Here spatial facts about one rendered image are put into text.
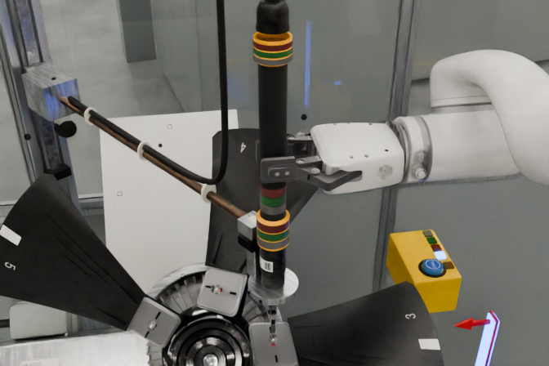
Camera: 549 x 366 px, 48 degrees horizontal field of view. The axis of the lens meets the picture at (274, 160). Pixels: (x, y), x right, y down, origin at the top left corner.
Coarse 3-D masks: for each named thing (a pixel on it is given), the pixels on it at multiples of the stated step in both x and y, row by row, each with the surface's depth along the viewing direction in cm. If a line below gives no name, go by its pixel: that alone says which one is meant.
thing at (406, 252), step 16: (400, 240) 131; (416, 240) 131; (400, 256) 127; (416, 256) 127; (432, 256) 127; (448, 256) 127; (400, 272) 128; (416, 272) 123; (448, 272) 123; (432, 288) 122; (448, 288) 122; (432, 304) 124; (448, 304) 125
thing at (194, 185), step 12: (72, 108) 114; (96, 120) 108; (108, 132) 106; (132, 144) 101; (144, 156) 99; (168, 168) 95; (180, 180) 93; (192, 180) 92; (216, 204) 88; (228, 204) 86; (240, 216) 85
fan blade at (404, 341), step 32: (384, 288) 102; (416, 288) 102; (288, 320) 96; (320, 320) 96; (352, 320) 97; (384, 320) 97; (320, 352) 91; (352, 352) 91; (384, 352) 92; (416, 352) 94
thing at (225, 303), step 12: (216, 276) 94; (228, 276) 92; (240, 276) 91; (204, 288) 95; (228, 288) 91; (240, 288) 90; (204, 300) 94; (216, 300) 92; (228, 300) 91; (240, 300) 89; (216, 312) 91; (228, 312) 90
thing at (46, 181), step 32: (32, 192) 87; (64, 192) 86; (32, 224) 88; (64, 224) 87; (0, 256) 90; (32, 256) 89; (64, 256) 88; (96, 256) 87; (0, 288) 93; (32, 288) 92; (64, 288) 91; (96, 288) 89; (128, 288) 87; (96, 320) 94; (128, 320) 91
